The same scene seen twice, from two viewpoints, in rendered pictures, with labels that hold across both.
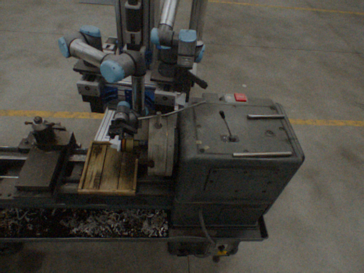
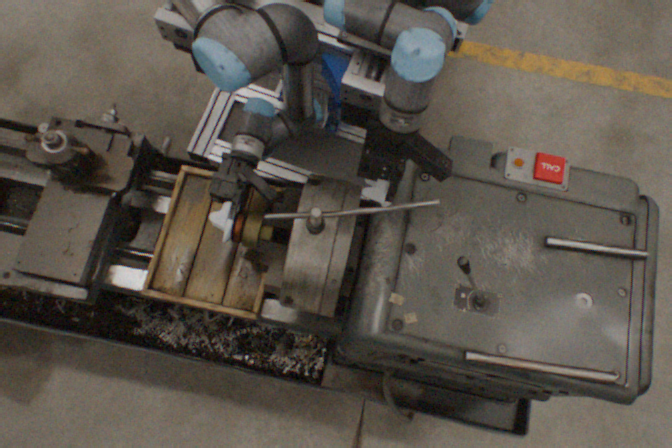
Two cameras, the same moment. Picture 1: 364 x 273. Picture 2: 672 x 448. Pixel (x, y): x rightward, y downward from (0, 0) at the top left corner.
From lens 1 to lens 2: 0.63 m
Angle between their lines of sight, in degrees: 26
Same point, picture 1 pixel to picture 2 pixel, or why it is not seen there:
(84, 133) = not seen: hidden behind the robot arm
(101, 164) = (198, 233)
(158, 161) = (304, 301)
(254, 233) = (500, 413)
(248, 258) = not seen: hidden behind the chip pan
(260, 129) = (566, 284)
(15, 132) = (53, 22)
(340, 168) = not seen: outside the picture
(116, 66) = (230, 63)
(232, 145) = (474, 322)
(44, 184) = (70, 276)
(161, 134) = (317, 249)
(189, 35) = (420, 66)
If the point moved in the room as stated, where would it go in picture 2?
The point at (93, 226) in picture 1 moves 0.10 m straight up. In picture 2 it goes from (178, 329) to (171, 326)
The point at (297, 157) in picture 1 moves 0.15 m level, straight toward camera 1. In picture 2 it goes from (628, 389) to (570, 439)
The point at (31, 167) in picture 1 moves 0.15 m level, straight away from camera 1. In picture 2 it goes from (46, 227) to (28, 174)
